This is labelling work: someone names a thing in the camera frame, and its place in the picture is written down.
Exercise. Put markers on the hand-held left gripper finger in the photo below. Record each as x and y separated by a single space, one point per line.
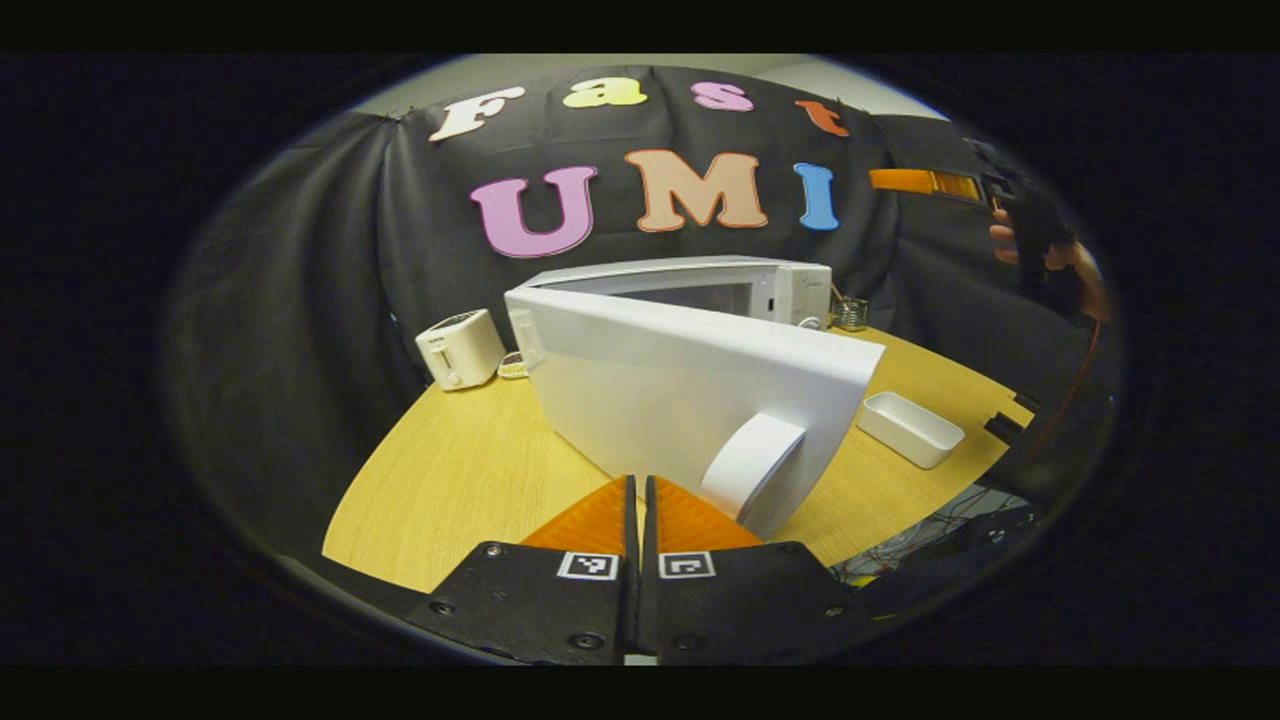
630 610
649 610

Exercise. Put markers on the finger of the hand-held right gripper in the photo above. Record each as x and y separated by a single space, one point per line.
920 182

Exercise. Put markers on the white microwave oven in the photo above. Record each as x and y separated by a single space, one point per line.
680 380

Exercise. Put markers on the small glass bottle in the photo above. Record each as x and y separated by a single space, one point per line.
851 315

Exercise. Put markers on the white rectangular tray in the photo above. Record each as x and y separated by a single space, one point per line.
910 430

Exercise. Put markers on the small white multicoloured tray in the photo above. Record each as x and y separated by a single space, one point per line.
513 367

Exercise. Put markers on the white toaster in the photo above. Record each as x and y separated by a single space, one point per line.
460 350

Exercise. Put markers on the black backdrop cloth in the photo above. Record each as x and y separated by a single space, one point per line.
300 300

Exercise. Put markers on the black table edge bracket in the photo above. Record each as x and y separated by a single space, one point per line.
1003 428
1028 402

